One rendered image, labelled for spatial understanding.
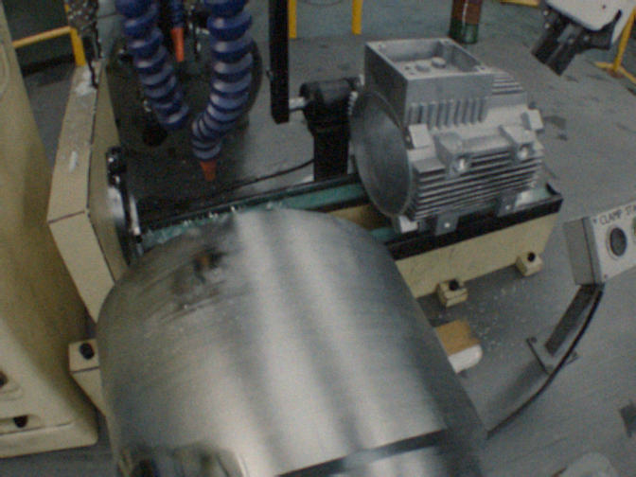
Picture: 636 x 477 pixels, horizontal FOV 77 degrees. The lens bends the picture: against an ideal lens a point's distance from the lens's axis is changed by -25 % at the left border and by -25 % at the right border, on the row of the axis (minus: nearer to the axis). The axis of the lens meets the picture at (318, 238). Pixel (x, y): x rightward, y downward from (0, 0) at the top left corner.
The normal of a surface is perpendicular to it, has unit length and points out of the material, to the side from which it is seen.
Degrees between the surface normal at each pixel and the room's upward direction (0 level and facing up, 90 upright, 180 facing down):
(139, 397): 40
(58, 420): 90
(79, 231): 90
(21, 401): 90
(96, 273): 90
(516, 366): 0
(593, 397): 0
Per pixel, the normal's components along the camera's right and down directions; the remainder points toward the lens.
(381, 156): 0.26, 0.01
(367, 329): 0.40, -0.73
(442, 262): 0.33, 0.68
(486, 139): 0.01, -0.70
